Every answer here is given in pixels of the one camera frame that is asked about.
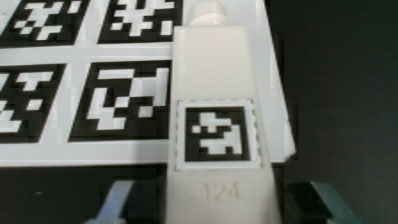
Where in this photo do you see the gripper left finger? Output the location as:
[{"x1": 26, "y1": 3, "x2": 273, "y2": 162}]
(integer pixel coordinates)
[{"x1": 81, "y1": 180, "x2": 159, "y2": 224}]

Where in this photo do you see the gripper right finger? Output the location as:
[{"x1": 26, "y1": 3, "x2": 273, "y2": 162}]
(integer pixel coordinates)
[{"x1": 284, "y1": 181, "x2": 355, "y2": 224}]

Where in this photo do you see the fiducial marker sheet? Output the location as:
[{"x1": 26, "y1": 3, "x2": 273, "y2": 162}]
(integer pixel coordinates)
[{"x1": 0, "y1": 0, "x2": 298, "y2": 168}]

